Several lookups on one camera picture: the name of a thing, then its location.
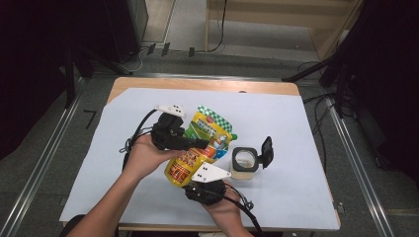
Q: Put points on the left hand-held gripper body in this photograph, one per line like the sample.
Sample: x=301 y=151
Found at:
x=168 y=135

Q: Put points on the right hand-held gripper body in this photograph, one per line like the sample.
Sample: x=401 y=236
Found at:
x=207 y=194

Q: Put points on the yellow pouch with green cap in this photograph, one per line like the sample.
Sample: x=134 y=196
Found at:
x=201 y=158

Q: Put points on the clear jar with black lid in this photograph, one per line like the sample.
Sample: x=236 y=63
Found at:
x=245 y=159

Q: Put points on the person's right hand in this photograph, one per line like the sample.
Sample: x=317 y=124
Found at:
x=227 y=209

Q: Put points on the person's left hand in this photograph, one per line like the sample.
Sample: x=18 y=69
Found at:
x=145 y=158

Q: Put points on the wooden table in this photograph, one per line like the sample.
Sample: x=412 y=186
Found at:
x=197 y=84

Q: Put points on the white table sheet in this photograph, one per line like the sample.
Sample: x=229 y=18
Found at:
x=290 y=197

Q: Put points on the black stand legs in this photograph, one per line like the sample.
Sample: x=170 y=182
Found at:
x=70 y=79

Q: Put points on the black cabinet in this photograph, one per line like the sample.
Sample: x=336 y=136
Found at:
x=125 y=29

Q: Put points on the black tripod stand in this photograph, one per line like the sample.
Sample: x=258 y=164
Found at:
x=309 y=70

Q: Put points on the dark curtain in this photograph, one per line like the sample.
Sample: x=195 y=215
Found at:
x=29 y=65
x=392 y=82

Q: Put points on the metal floor rail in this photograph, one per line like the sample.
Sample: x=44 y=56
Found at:
x=42 y=164
x=359 y=171

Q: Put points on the light wooden furniture frame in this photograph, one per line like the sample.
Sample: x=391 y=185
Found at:
x=263 y=13

